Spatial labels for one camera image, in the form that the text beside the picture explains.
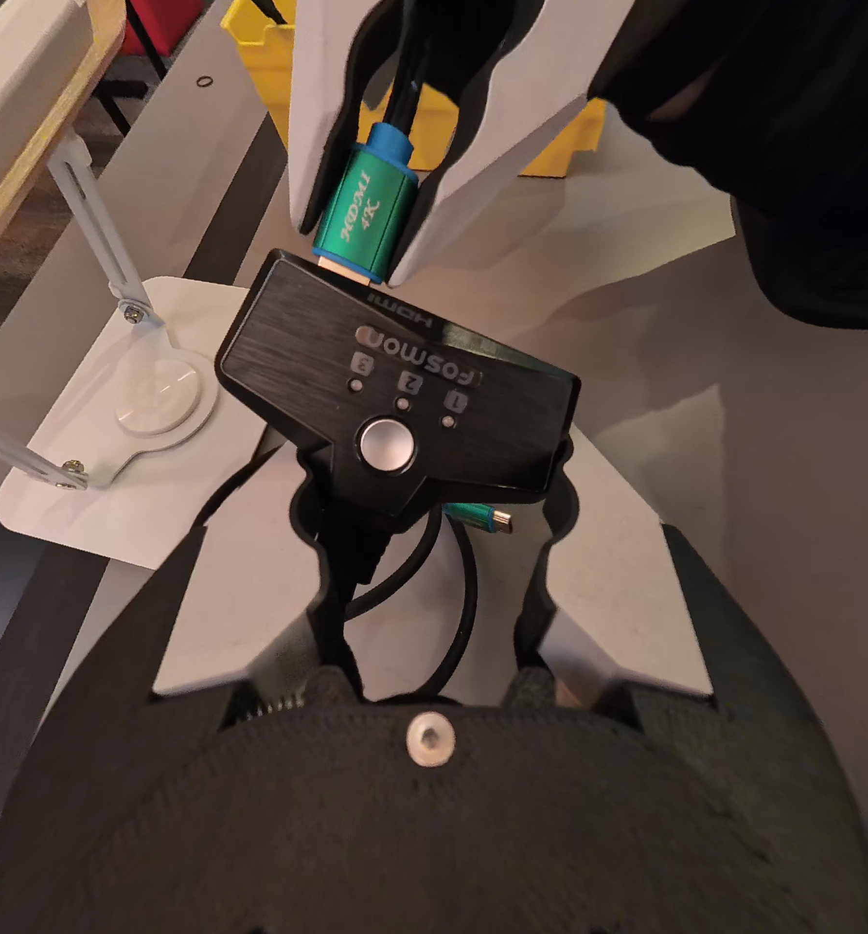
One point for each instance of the wooden stand tray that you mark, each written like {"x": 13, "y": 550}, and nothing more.
{"x": 83, "y": 95}

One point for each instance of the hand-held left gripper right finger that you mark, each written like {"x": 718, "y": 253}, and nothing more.
{"x": 623, "y": 591}

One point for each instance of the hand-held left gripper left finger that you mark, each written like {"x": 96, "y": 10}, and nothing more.
{"x": 244, "y": 598}

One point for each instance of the person's right hand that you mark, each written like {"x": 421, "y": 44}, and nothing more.
{"x": 470, "y": 36}

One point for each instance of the silver hdmi switch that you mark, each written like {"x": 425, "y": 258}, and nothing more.
{"x": 295, "y": 335}

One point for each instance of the red plastic crate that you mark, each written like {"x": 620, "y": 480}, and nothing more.
{"x": 164, "y": 22}

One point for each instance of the person's right forearm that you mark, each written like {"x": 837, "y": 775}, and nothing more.
{"x": 806, "y": 146}

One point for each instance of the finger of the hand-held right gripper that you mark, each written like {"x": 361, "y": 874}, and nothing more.
{"x": 536, "y": 95}
{"x": 317, "y": 73}

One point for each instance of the yellow plastic bin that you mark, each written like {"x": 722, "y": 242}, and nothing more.
{"x": 259, "y": 44}

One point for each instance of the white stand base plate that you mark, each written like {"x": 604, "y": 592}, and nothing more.
{"x": 200, "y": 314}

